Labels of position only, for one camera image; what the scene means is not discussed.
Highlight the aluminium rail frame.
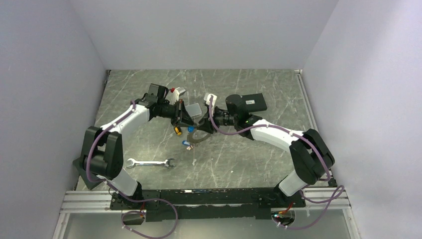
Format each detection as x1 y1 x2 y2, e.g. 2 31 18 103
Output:
51 69 362 239

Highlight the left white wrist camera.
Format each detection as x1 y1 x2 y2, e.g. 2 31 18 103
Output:
169 87 186 105

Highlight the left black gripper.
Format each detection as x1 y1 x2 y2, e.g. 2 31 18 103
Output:
158 99 197 128

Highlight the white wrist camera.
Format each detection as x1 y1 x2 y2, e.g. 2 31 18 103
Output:
169 87 186 105
204 93 217 113

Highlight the yellow black screwdriver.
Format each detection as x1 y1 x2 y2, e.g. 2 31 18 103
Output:
174 126 183 136

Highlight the silver open-end wrench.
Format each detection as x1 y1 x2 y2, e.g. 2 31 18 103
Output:
126 158 175 169

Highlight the black flat plate right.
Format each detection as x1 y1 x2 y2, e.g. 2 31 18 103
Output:
241 93 267 113

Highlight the small grey white box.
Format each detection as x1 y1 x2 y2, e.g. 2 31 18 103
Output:
186 103 202 118

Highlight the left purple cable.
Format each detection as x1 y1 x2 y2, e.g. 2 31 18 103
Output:
86 100 179 239

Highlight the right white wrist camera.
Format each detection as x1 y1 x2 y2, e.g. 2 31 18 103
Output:
204 93 217 113

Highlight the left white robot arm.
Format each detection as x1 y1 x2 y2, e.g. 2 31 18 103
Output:
74 84 195 209

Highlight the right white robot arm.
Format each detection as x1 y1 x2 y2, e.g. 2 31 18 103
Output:
196 93 335 207

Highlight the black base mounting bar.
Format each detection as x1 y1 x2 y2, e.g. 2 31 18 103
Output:
109 187 306 222

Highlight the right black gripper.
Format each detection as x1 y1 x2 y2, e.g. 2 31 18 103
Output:
197 105 237 134

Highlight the black flat plate left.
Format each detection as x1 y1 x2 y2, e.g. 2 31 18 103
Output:
73 158 101 190

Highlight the black flat plate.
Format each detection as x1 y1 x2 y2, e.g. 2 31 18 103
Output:
241 93 267 113
73 158 101 190

